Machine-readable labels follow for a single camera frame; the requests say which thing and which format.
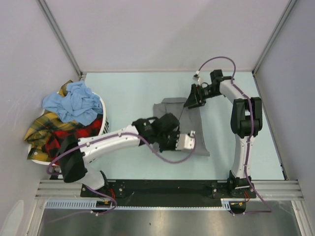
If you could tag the yellow plaid shirt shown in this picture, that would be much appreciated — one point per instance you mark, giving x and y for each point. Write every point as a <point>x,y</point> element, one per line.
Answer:
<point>40,131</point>

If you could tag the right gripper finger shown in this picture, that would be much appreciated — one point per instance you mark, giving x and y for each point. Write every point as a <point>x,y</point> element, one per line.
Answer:
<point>192,102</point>
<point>194,92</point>

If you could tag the aluminium frame post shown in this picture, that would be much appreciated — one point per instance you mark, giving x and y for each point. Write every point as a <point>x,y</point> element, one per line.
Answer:
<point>43,5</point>
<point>274,35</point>

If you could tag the red black plaid shirt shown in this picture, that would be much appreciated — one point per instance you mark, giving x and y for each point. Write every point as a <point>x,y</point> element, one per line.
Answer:
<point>53,144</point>

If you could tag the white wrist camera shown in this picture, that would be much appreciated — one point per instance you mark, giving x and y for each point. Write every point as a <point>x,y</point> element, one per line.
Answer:
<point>185,141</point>
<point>198,78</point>

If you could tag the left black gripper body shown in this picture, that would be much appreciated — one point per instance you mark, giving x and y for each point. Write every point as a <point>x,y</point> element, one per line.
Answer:
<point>168,141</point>

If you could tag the right aluminium frame post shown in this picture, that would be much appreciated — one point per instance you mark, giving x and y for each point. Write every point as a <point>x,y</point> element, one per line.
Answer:
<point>274,35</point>

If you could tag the white laundry basket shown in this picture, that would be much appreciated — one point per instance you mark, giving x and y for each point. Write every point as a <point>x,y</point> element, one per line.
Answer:
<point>104,129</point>

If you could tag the light blue shirt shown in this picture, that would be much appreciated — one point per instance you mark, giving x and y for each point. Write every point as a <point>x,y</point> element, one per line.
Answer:
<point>80,104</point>

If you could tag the grey long sleeve shirt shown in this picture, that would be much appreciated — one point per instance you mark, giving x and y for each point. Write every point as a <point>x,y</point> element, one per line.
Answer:
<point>189,119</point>

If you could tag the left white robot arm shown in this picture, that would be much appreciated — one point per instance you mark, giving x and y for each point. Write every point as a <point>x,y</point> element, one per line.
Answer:
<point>76,154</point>

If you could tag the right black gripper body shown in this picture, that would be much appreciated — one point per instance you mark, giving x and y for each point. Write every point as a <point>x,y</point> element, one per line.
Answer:
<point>204,93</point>

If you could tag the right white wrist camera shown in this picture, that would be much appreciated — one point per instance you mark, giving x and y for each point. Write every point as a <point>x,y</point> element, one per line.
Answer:
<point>198,78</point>

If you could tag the aluminium front rail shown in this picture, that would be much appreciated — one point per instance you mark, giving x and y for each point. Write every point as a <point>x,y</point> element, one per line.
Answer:
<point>278,210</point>

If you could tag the white slotted cable duct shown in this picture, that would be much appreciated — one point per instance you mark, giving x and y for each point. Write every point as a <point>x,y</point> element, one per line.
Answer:
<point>104,205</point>

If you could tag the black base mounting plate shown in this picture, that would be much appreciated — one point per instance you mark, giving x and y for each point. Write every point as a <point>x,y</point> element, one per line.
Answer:
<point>173,193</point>

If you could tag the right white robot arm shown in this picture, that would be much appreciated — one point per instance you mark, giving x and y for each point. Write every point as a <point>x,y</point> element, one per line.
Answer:
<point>246,122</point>

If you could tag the left aluminium frame post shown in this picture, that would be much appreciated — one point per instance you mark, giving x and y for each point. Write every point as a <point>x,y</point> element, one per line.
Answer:
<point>43,5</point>

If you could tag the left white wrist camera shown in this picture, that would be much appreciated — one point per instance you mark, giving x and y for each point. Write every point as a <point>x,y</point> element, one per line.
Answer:
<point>185,141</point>

